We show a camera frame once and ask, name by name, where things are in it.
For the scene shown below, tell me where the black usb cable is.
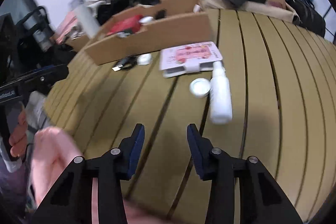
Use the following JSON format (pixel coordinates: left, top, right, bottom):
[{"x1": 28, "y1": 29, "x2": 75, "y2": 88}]
[{"x1": 112, "y1": 56, "x2": 138, "y2": 72}]

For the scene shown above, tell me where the red printed box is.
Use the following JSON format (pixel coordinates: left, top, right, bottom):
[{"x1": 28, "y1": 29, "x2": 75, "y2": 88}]
[{"x1": 106, "y1": 14, "x2": 143, "y2": 36}]

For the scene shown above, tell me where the white spray bottle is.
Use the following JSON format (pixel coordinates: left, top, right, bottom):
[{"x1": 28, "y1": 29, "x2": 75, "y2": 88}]
[{"x1": 210, "y1": 61, "x2": 233, "y2": 124}]

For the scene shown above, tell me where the white charger adapter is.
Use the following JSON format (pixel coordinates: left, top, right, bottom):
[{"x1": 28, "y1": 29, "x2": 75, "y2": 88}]
[{"x1": 137, "y1": 53, "x2": 152, "y2": 65}]

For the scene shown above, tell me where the large white jar lid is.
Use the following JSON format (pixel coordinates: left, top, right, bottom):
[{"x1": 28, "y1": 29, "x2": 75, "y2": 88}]
[{"x1": 139, "y1": 16, "x2": 154, "y2": 25}]

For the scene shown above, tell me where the white ribbed jar lid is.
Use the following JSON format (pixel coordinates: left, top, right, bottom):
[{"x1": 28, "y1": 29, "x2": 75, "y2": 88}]
[{"x1": 189, "y1": 78, "x2": 211, "y2": 98}]

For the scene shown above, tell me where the pink cartoon notebook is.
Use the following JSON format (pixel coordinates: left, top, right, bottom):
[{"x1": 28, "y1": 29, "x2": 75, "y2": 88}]
[{"x1": 159, "y1": 42, "x2": 223, "y2": 78}]

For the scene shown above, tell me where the small white jar lid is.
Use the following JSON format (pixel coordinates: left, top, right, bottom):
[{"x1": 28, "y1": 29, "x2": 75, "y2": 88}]
[{"x1": 193, "y1": 5, "x2": 201, "y2": 12}]

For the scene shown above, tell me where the black scrunchie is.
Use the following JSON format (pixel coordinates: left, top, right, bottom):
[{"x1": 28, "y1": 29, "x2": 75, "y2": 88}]
[{"x1": 155, "y1": 10, "x2": 167, "y2": 20}]

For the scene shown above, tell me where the left hand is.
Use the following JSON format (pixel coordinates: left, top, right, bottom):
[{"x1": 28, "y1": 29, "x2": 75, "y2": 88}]
[{"x1": 9, "y1": 110, "x2": 28, "y2": 157}]

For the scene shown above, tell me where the white thermos bottle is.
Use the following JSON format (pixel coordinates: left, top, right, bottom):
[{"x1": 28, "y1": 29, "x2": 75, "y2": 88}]
[{"x1": 69, "y1": 0, "x2": 100, "y2": 39}]

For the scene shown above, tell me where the long cardboard tray box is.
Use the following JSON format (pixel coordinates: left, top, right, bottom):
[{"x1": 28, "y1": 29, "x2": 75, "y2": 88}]
[{"x1": 84, "y1": 0, "x2": 213, "y2": 66}]

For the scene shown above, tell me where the beige tote bag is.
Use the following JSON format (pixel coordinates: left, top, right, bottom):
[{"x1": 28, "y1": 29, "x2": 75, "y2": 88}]
[{"x1": 201, "y1": 0, "x2": 301, "y2": 24}]

